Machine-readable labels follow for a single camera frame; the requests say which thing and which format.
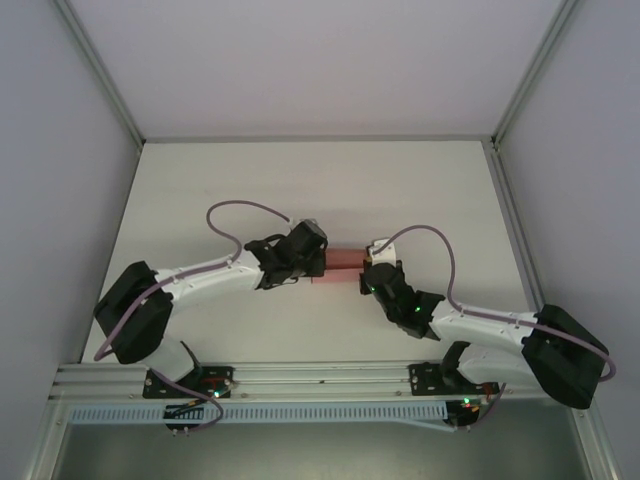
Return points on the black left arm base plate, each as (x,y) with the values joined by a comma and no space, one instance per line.
(210,382)

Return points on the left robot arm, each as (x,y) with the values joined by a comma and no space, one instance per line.
(165,305)

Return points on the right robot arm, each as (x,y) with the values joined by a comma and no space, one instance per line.
(530,345)

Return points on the aluminium table side rail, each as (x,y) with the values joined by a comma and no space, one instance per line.
(515,220)

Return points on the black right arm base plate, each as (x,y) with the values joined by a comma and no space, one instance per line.
(425,380)

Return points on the aluminium frame post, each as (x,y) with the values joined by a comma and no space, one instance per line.
(102,75)
(535,75)

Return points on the aluminium mounting rail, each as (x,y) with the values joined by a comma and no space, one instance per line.
(320,377)

